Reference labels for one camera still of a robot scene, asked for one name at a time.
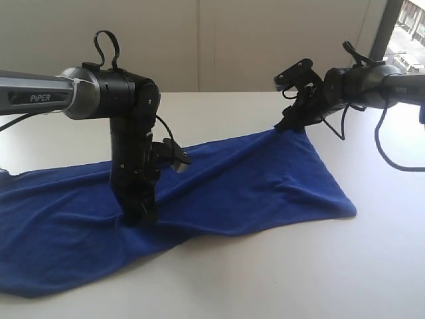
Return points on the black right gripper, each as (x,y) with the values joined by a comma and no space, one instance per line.
(310,107)

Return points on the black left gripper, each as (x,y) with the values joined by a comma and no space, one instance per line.
(133,174)

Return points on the blue microfiber towel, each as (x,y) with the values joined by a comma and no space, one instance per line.
(62,227)

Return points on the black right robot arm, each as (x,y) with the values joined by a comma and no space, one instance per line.
(377,86)

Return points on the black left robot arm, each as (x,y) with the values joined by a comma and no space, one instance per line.
(128,101)

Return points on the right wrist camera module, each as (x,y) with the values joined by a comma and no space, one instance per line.
(297,76)

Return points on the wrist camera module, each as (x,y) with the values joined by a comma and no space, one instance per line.
(169,152)
(297,76)

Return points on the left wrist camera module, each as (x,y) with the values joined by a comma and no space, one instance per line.
(169,152)

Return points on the dark window frame post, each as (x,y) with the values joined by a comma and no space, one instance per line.
(385,29)

